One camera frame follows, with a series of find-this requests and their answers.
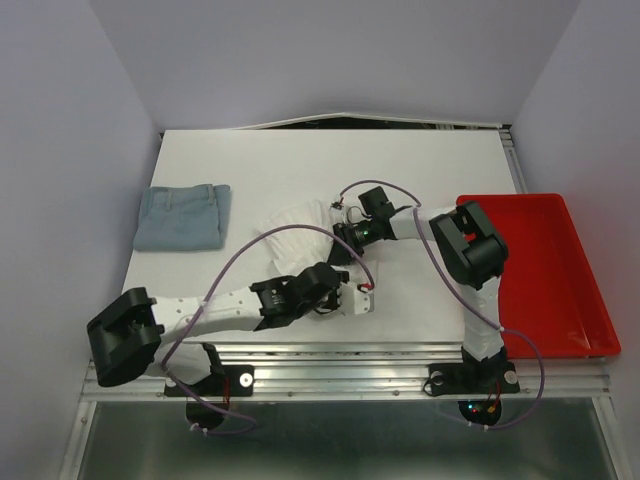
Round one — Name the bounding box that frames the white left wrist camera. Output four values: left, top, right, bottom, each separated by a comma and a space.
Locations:
340, 286, 374, 315

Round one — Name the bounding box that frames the folded light blue skirt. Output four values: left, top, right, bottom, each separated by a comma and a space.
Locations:
133, 184, 232, 252

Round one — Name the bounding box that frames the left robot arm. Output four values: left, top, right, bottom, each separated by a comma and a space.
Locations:
87, 262, 350, 394

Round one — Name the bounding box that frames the white skirt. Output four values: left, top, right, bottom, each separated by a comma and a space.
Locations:
252, 197, 384, 321

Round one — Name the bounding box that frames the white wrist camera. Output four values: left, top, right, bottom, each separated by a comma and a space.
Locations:
329, 197, 357, 224
340, 286, 374, 315

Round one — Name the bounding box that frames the aluminium frame rail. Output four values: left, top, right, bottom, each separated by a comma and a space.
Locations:
79, 342, 614, 404

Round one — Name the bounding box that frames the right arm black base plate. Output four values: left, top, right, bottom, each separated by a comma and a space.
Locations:
422, 362, 520, 398

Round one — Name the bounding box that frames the red plastic tray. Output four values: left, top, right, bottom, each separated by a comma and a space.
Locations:
457, 193, 621, 359

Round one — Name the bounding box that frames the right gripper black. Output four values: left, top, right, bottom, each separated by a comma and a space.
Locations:
328, 218, 378, 268

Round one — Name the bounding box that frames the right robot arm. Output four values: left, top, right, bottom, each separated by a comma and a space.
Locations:
329, 186, 513, 397

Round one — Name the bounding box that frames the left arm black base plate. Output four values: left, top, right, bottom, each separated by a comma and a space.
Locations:
190, 364, 255, 398

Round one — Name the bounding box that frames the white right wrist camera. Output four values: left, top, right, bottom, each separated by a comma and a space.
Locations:
329, 197, 357, 224

